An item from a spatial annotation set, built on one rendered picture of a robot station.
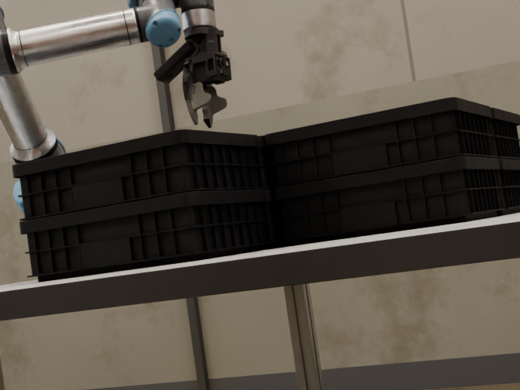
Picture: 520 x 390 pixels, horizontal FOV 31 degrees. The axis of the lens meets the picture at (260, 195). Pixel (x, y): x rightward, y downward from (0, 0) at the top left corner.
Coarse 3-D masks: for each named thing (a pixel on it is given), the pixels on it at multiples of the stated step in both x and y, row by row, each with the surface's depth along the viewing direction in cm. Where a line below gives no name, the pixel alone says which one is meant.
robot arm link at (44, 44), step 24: (144, 0) 199; (168, 0) 198; (72, 24) 193; (96, 24) 193; (120, 24) 193; (144, 24) 194; (168, 24) 192; (0, 48) 189; (24, 48) 191; (48, 48) 192; (72, 48) 193; (96, 48) 194; (0, 72) 192
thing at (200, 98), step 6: (192, 84) 204; (198, 84) 204; (192, 90) 204; (198, 90) 203; (192, 96) 203; (198, 96) 203; (204, 96) 202; (210, 96) 202; (186, 102) 203; (192, 102) 203; (198, 102) 203; (204, 102) 202; (192, 108) 203; (198, 108) 203; (192, 114) 203; (192, 120) 204
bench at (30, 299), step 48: (336, 240) 174; (384, 240) 107; (432, 240) 105; (480, 240) 103; (0, 288) 170; (48, 288) 124; (96, 288) 121; (144, 288) 119; (192, 288) 116; (240, 288) 114; (288, 288) 270; (0, 384) 139
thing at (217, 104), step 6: (204, 90) 209; (210, 90) 209; (216, 96) 208; (210, 102) 209; (216, 102) 209; (222, 102) 208; (204, 108) 209; (210, 108) 209; (216, 108) 209; (222, 108) 208; (204, 114) 209; (210, 114) 209; (204, 120) 209; (210, 120) 209; (210, 126) 208
